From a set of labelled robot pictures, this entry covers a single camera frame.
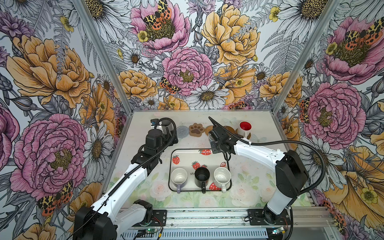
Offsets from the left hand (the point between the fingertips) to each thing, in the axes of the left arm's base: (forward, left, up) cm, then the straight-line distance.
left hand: (168, 135), depth 81 cm
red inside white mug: (+17, -49, -15) cm, 54 cm away
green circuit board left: (-40, +7, -21) cm, 45 cm away
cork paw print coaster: (+19, -15, -20) cm, 32 cm away
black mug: (-15, -18, -18) cm, 30 cm away
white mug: (-15, -30, -18) cm, 38 cm away
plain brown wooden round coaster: (+19, -41, -21) cm, 50 cm away
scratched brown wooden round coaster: (+22, -39, -21) cm, 49 cm away
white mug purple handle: (-15, -5, -18) cm, 24 cm away
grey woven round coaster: (+18, -5, -20) cm, 28 cm away
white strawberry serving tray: (-4, -12, -20) cm, 23 cm away
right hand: (-2, -28, -11) cm, 30 cm away
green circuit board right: (-41, -52, -21) cm, 69 cm away
